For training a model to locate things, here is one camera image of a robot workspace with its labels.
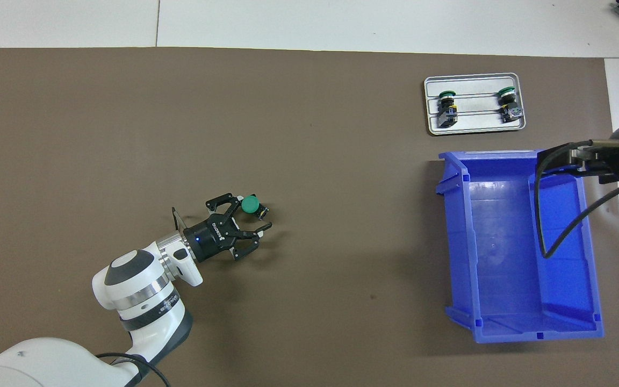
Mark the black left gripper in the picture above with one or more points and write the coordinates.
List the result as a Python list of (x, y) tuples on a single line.
[(210, 239)]

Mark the blue plastic storage bin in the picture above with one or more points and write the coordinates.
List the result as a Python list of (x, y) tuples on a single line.
[(503, 258)]

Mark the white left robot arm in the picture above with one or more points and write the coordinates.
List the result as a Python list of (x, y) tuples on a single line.
[(137, 290)]

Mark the grey metal tray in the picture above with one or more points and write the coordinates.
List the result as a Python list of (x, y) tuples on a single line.
[(476, 122)]

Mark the brown table mat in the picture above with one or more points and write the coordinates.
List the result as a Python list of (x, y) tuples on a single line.
[(127, 134)]

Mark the green push button switch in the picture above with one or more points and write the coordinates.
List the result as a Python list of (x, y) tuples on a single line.
[(447, 110), (509, 105), (250, 204)]

